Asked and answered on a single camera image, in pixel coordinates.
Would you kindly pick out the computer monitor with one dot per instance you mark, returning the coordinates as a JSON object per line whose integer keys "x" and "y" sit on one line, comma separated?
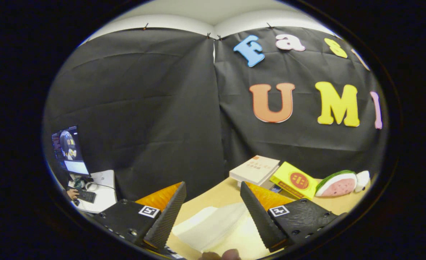
{"x": 70, "y": 148}

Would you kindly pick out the yellow book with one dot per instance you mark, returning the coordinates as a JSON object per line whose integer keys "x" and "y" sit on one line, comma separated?
{"x": 292, "y": 178}

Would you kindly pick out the white plush toy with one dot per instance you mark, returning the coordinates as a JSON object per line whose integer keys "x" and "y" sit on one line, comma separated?
{"x": 362, "y": 178}

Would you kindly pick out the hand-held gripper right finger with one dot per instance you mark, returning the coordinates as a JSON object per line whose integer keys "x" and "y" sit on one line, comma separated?
{"x": 259, "y": 220}

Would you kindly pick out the beige book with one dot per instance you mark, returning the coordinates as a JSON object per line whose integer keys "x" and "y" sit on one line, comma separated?
{"x": 254, "y": 169}

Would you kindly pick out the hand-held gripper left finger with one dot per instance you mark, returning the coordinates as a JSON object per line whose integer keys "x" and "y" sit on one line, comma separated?
{"x": 166, "y": 220}

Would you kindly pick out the watermelon slice plush toy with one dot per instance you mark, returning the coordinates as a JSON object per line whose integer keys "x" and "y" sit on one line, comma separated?
{"x": 337, "y": 186}

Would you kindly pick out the white side desk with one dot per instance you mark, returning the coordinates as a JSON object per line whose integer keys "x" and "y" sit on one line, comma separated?
{"x": 104, "y": 195}

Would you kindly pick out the black keyboard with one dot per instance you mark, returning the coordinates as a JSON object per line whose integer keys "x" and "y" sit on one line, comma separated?
{"x": 86, "y": 196}

